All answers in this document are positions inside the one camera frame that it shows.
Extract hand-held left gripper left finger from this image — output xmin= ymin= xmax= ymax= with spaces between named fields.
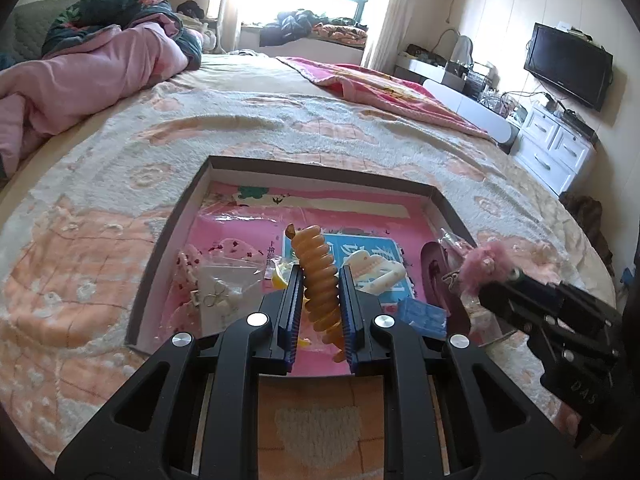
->
xmin=54 ymin=263 xmax=306 ymax=480

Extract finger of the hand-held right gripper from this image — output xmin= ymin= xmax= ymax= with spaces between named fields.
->
xmin=477 ymin=282 xmax=618 ymax=363
xmin=510 ymin=267 xmax=623 ymax=331

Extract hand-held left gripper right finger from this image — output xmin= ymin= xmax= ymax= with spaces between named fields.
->
xmin=339 ymin=265 xmax=583 ymax=480

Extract yellow crescent hair clip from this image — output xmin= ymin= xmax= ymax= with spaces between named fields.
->
xmin=267 ymin=259 xmax=296 ymax=291

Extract amber spiral hair tie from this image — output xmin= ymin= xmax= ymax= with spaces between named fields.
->
xmin=285 ymin=224 xmax=347 ymax=363

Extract white hair claw clip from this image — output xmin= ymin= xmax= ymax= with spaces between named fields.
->
xmin=342 ymin=250 xmax=406 ymax=297

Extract pink fluffy hair ornament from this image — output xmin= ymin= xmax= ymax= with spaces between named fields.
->
xmin=457 ymin=240 xmax=523 ymax=293

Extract small blue plastic box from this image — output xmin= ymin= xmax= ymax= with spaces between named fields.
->
xmin=397 ymin=300 xmax=447 ymax=338

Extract brown cardboard box pink lining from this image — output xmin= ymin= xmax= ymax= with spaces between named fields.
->
xmin=125 ymin=156 xmax=483 ymax=378

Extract clear packet of earrings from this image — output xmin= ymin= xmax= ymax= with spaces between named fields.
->
xmin=197 ymin=260 xmax=266 ymax=333

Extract brown fluffy cloth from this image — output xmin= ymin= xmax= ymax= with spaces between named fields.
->
xmin=560 ymin=191 xmax=613 ymax=276

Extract clear packet of floral clips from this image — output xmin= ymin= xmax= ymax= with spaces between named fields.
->
xmin=172 ymin=237 xmax=266 ymax=311

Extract purple oval case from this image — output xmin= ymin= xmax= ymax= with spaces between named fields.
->
xmin=420 ymin=241 xmax=473 ymax=336

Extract clear plastic packet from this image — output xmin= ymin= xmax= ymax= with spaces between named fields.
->
xmin=437 ymin=227 xmax=478 ymax=256

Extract white drawer dresser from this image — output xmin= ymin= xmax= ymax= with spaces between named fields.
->
xmin=512 ymin=97 xmax=598 ymax=196

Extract black set-top box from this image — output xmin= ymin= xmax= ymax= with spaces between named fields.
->
xmin=562 ymin=110 xmax=598 ymax=143

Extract white bed footboard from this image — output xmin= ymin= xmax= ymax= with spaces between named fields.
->
xmin=425 ymin=80 xmax=521 ymax=153

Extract pink and red blanket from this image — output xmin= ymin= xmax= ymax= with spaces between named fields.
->
xmin=277 ymin=56 xmax=493 ymax=141

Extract black flat television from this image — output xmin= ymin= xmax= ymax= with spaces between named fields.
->
xmin=524 ymin=22 xmax=613 ymax=112

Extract white desk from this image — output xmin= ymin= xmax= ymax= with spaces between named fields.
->
xmin=395 ymin=55 xmax=493 ymax=96

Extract colourful folded blanket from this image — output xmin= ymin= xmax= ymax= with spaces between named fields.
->
xmin=315 ymin=22 xmax=368 ymax=48

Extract dark clothes pile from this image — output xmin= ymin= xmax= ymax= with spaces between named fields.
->
xmin=260 ymin=9 xmax=326 ymax=48

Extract pink quilt with floral side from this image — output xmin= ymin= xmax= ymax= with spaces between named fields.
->
xmin=0 ymin=0 xmax=203 ymax=178

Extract cream curtain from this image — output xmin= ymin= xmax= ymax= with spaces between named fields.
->
xmin=362 ymin=0 xmax=426 ymax=68
xmin=205 ymin=0 xmax=246 ymax=53

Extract grey quilted headboard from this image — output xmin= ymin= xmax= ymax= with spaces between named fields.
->
xmin=0 ymin=0 xmax=76 ymax=68

